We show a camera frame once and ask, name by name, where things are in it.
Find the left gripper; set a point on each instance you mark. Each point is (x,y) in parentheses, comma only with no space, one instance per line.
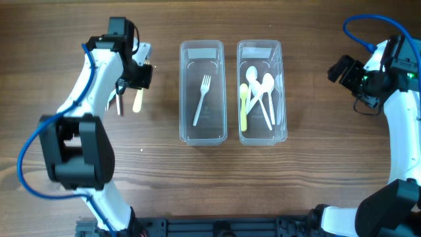
(144,79)

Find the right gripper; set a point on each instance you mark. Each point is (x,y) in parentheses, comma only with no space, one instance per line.
(354,67)

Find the yellow plastic fork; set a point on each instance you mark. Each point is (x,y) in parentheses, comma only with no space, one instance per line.
(138,101)

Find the white plastic fork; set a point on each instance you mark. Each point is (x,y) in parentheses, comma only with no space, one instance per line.
(205,86)

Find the white spoon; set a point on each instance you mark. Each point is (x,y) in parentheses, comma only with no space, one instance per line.
(268,83)
(257,86)
(251,76)

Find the white spoon crossing yellow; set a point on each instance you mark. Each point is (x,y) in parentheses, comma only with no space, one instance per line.
(257,97)

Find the yellow plastic spoon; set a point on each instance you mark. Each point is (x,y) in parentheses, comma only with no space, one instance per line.
(243,91)

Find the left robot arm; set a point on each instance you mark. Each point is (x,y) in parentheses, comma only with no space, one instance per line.
(76,149)

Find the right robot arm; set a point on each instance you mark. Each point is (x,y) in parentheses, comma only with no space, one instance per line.
(388,82)

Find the left clear plastic container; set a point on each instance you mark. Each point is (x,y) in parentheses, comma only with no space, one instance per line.
(199,58)

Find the clear plastic container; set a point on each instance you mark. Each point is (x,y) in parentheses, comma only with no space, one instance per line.
(266,56)
(199,58)

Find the right clear plastic container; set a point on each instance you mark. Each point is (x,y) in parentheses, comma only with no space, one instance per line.
(266,56)

